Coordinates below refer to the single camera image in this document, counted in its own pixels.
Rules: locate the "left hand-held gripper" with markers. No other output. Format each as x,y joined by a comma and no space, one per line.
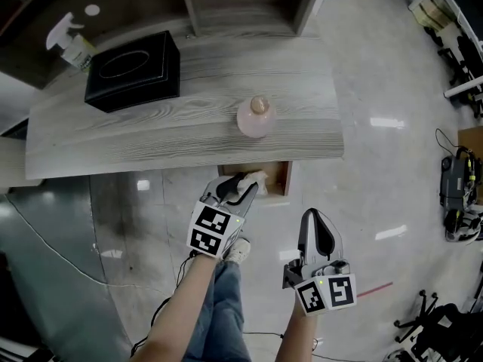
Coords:
211,228

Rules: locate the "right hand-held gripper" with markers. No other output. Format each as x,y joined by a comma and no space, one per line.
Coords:
328,292

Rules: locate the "wooden desk drawer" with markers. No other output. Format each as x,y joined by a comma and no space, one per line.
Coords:
277,177

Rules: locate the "person's right forearm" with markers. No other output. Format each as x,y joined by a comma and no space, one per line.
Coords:
298,338

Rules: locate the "person's left forearm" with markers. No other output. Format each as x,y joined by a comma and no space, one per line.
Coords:
181,307

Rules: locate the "person's white left shoe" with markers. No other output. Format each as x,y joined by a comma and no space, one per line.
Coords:
238,250

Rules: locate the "pink round bottle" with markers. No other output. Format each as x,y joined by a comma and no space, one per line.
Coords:
256,119

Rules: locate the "grey wooden desk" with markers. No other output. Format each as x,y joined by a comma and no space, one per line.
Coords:
170,134

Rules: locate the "white black robot shells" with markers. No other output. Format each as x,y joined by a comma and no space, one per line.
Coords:
463,224

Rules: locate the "black wheeled equipment case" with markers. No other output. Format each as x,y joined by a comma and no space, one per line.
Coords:
458,179

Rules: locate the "black high-back office chair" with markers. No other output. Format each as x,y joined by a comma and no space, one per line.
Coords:
441,330

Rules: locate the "black tissue box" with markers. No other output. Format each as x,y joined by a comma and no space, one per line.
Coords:
132,72

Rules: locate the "brown cardboard box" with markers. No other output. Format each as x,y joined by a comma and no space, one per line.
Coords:
471,140

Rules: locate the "white yellow spray bottle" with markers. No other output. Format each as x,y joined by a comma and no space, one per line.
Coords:
73,49

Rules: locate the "small white round disc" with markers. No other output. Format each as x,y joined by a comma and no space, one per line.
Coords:
92,10

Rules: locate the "stack of beige crates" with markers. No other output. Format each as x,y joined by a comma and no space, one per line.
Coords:
432,11

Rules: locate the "long white office desk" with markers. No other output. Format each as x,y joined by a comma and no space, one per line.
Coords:
458,21

